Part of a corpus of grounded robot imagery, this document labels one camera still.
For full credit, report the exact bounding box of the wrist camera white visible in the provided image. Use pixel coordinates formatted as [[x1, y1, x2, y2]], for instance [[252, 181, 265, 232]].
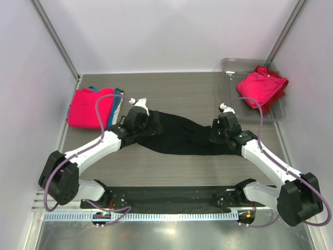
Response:
[[128, 98, 150, 116], [218, 103, 235, 117]]

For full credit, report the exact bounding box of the black t shirt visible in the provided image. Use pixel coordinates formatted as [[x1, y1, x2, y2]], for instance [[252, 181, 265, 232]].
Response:
[[121, 112, 241, 156]]

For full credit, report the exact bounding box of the folded white t shirt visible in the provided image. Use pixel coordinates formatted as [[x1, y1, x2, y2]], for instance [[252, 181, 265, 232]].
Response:
[[113, 93, 123, 120]]

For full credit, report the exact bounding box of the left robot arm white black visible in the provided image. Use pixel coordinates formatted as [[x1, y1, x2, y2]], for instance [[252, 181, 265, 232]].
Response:
[[39, 107, 161, 208]]

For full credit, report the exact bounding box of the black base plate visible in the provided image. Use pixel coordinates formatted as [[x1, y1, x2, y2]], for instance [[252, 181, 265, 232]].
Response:
[[95, 185, 254, 214]]

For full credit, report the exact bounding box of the aluminium rail front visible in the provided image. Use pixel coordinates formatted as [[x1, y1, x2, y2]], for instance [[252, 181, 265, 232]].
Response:
[[32, 191, 54, 211]]

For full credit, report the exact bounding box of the left aluminium frame post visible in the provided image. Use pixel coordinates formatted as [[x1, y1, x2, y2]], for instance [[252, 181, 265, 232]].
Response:
[[30, 0, 80, 81]]

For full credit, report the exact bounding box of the clear plastic bin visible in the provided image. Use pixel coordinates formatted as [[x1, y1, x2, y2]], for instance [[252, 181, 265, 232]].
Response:
[[221, 58, 286, 123]]

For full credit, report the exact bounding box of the red t shirt in bin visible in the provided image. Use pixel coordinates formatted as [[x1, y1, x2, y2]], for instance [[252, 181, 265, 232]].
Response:
[[254, 66, 289, 115]]

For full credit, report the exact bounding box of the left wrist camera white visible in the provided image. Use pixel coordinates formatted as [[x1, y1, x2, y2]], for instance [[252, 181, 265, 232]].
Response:
[[128, 98, 150, 116]]

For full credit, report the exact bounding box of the right aluminium frame post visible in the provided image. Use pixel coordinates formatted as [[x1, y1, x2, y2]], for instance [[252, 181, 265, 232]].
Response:
[[266, 0, 309, 63]]

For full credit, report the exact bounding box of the folded pink t shirt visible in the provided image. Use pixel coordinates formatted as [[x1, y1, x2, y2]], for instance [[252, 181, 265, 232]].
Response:
[[67, 88, 115, 129]]

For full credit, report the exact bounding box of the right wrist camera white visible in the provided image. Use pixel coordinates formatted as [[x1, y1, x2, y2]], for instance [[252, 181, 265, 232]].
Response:
[[218, 103, 235, 117]]

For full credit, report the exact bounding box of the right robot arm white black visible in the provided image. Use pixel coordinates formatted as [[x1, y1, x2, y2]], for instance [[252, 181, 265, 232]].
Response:
[[210, 111, 324, 227]]

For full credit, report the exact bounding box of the pink t shirt in bin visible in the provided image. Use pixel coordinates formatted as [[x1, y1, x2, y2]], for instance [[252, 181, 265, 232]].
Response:
[[237, 66, 289, 114]]

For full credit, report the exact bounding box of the slotted cable duct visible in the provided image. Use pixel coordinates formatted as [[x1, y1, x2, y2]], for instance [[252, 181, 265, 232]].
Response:
[[43, 210, 239, 222]]

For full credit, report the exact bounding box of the folded green t shirt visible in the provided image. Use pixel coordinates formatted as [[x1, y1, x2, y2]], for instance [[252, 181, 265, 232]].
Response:
[[87, 86, 124, 95]]

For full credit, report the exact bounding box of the aluminium frame post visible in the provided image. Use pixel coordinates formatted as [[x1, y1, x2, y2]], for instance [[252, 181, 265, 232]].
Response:
[[266, 0, 309, 63], [30, 0, 80, 81]]

